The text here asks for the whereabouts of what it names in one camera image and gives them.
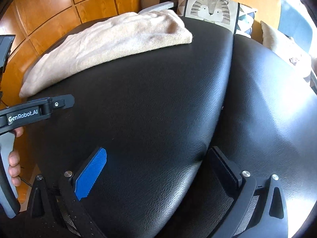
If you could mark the beige knit sweater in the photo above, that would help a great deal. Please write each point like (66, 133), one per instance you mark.
(121, 36)

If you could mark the orange wooden cabinet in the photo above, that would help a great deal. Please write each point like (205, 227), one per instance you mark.
(38, 24)

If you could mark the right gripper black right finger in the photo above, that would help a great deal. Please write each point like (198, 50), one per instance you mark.
(259, 206)

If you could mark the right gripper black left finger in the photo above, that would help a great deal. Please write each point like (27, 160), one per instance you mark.
(59, 212)

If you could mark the person left hand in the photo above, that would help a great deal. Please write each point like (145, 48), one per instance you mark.
(14, 169)

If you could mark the deer print cushion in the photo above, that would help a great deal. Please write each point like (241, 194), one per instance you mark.
(288, 50)

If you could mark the tiger print cushion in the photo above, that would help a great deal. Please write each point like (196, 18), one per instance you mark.
(234, 16)

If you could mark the grey yellow blue sofa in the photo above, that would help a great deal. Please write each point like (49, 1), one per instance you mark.
(290, 17)

